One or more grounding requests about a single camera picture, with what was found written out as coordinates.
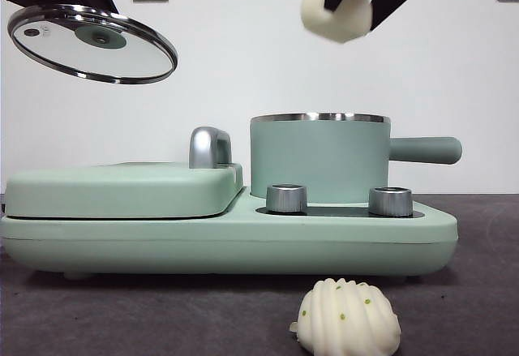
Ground plain white steamed bun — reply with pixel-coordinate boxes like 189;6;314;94
300;0;374;44

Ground glass lid with green knob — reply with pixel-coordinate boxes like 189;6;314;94
6;3;179;86

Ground twisted scallion steamed bun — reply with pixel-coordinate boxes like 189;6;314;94
288;277;401;356

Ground green griddle cover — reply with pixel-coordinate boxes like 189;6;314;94
4;161;244;219

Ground silver control knob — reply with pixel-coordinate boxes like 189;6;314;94
368;187;414;217
265;184;308;214

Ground green breakfast machine base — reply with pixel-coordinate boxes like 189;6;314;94
0;204;459;281

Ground green pot with handle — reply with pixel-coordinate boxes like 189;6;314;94
248;113;463;205

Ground silver cover handle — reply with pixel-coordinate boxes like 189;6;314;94
188;127;234;169

